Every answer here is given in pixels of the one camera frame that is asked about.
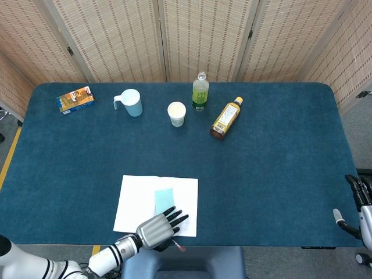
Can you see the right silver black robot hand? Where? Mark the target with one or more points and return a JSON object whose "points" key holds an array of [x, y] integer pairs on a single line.
{"points": [[366, 221]]}

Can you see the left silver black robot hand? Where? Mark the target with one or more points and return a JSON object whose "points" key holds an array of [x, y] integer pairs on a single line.
{"points": [[154, 232]]}

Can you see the light blue bookmark with tassel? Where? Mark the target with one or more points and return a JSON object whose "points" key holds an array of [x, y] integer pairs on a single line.
{"points": [[164, 200]]}

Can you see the white notebook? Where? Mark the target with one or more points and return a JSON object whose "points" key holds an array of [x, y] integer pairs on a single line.
{"points": [[133, 203]]}

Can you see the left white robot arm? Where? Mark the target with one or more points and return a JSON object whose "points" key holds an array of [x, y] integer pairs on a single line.
{"points": [[107, 258]]}

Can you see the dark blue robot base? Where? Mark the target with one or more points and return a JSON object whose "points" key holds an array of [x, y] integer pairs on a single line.
{"points": [[203, 261]]}

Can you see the grey caster wheel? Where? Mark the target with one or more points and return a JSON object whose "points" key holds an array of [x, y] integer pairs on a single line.
{"points": [[363, 259]]}

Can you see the black base foot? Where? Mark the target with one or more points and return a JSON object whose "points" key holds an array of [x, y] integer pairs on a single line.
{"points": [[364, 171]]}

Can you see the dark blue table cloth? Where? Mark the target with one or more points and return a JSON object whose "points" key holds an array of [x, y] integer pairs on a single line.
{"points": [[261, 174]]}

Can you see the white paper cup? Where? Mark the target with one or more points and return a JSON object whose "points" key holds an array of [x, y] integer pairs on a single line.
{"points": [[177, 114]]}

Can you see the light blue plastic mug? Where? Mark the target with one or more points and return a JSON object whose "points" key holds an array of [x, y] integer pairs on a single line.
{"points": [[132, 104]]}

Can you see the amber bottle with yellow cap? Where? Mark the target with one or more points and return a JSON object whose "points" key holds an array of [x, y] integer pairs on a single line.
{"points": [[226, 117]]}

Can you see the green tea plastic bottle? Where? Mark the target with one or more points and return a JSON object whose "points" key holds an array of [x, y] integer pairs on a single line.
{"points": [[200, 96]]}

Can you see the orange and blue snack box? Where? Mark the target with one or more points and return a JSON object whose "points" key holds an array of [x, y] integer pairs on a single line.
{"points": [[76, 100]]}

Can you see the woven folding screen panel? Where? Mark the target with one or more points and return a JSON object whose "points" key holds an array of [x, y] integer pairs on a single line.
{"points": [[203, 35], [116, 37], [354, 58], [290, 37], [29, 37]]}

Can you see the yellow floor tape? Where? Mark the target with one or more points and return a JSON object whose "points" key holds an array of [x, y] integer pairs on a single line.
{"points": [[11, 151]]}

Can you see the chrome chair leg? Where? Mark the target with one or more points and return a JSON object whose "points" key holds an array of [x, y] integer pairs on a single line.
{"points": [[3, 114]]}

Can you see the short woven screen panel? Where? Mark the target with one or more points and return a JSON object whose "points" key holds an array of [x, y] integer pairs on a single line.
{"points": [[11, 87]]}

